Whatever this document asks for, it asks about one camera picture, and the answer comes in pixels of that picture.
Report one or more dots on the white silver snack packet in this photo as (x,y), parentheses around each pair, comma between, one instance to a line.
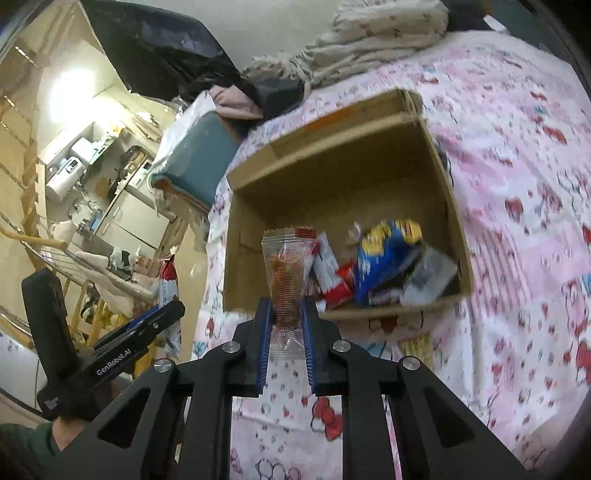
(431,277)

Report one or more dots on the pink cloth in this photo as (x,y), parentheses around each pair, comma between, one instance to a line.
(231,104)

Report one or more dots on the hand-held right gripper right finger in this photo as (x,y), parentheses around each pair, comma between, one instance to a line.
(310,346)

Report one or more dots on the person's left forearm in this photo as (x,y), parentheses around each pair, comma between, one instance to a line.
(27,450)

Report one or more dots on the blue and yellow snack packet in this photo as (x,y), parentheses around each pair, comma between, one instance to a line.
(388,258)

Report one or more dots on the teal cushion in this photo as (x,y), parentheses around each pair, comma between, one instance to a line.
(203,152)

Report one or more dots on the white water heater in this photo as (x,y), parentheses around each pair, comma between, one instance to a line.
(62,182)

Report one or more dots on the pink cartoon printed blanket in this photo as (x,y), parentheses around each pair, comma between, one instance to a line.
(508,161)

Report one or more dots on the clear red label snack packet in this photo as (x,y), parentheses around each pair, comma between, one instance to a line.
(286,272)

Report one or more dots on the floral white quilt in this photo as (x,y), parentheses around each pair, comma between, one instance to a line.
(369,37)

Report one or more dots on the pale cloth pile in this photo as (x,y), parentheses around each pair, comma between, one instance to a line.
(115,277)

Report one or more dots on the black plastic bag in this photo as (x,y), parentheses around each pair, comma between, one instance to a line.
(161,46)

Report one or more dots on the white kitchen cabinet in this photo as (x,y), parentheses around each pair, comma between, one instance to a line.
(134,217)

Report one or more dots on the silver and red snack packet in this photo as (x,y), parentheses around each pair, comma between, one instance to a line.
(330,272)

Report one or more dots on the dark cloth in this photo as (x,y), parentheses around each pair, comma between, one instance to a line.
(277,94)

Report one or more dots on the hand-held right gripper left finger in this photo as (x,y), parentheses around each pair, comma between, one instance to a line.
(263,346)

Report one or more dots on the brown cardboard box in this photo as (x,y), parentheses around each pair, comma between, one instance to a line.
(332,194)

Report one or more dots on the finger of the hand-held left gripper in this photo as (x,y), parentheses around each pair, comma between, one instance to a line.
(152,318)

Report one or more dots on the yellow wooden frame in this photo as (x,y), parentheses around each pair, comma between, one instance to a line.
(92,314)

